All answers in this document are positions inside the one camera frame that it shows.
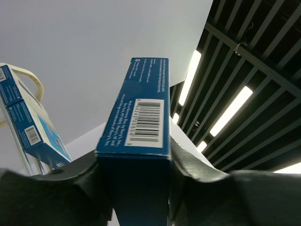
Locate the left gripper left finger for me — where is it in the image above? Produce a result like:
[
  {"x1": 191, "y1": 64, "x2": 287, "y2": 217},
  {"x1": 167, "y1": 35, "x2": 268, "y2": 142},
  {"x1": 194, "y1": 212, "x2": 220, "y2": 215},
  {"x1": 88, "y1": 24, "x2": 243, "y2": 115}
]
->
[{"x1": 0, "y1": 151, "x2": 112, "y2": 226}]

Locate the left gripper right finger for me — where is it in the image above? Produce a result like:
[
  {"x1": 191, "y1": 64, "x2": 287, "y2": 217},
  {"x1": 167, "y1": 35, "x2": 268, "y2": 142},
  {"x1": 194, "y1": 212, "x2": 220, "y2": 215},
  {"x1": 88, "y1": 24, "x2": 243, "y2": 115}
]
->
[{"x1": 169, "y1": 138, "x2": 301, "y2": 226}]

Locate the blue Harry's razor box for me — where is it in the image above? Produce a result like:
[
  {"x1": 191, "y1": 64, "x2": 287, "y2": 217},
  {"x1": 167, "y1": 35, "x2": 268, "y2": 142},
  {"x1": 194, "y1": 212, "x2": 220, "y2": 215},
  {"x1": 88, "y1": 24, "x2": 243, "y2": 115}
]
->
[
  {"x1": 6, "y1": 98, "x2": 73, "y2": 170},
  {"x1": 96, "y1": 57, "x2": 172, "y2": 226}
]

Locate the white and chrome shelf rack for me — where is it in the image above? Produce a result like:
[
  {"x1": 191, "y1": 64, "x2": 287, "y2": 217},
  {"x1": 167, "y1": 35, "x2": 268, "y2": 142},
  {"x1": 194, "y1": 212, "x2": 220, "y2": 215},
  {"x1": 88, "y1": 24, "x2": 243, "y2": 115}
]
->
[{"x1": 0, "y1": 63, "x2": 55, "y2": 168}]

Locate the white Harry's razor box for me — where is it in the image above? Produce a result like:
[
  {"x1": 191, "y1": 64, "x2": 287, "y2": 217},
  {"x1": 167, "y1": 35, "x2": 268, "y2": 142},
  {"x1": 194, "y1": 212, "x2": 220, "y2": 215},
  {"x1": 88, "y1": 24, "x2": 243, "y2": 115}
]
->
[{"x1": 0, "y1": 65, "x2": 38, "y2": 106}]

